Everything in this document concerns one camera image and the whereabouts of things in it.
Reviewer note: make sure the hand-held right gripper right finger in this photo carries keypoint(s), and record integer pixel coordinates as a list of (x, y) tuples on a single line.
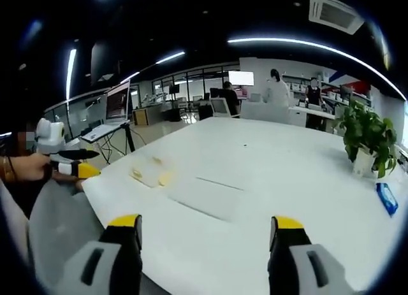
[(288, 260)]

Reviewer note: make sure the green potted plant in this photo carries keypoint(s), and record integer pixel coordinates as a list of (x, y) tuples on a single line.
[(369, 132)]

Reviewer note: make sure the white office desk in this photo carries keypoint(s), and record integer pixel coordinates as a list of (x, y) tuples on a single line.
[(314, 115)]

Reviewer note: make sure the person's left hand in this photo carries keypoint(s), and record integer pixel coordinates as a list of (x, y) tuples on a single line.
[(33, 167)]

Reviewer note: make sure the grey white chair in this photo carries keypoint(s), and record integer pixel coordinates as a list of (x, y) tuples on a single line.
[(57, 221)]

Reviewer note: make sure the blue wipes packet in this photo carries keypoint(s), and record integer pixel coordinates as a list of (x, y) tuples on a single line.
[(387, 198)]

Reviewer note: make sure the bright wall screen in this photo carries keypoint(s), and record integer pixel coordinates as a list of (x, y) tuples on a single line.
[(241, 78)]

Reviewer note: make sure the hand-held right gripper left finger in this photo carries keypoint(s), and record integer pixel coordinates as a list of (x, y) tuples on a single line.
[(122, 260)]

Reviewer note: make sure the white office chair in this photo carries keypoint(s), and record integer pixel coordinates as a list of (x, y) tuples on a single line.
[(220, 106)]

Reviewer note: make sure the ceiling light strip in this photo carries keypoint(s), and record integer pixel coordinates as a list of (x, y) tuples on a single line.
[(70, 72), (170, 57)]

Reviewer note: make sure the ceiling air conditioner unit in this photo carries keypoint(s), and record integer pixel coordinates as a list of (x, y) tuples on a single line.
[(334, 13)]

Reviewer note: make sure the open laptop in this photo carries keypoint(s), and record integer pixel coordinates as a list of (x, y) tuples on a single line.
[(114, 107)]

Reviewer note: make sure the long curved ceiling light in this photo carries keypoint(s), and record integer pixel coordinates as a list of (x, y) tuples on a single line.
[(318, 48)]

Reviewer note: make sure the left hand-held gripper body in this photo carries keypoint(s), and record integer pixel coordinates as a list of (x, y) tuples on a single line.
[(51, 134)]

